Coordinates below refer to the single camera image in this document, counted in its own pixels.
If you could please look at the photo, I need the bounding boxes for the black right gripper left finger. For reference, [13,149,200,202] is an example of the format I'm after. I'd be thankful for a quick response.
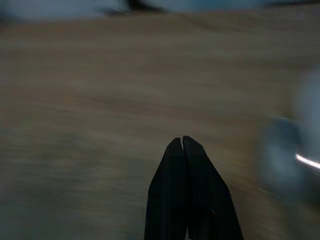
[143,137,189,240]

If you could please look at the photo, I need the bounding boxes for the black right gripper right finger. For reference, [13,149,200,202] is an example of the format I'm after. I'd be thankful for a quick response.
[182,135,245,240]

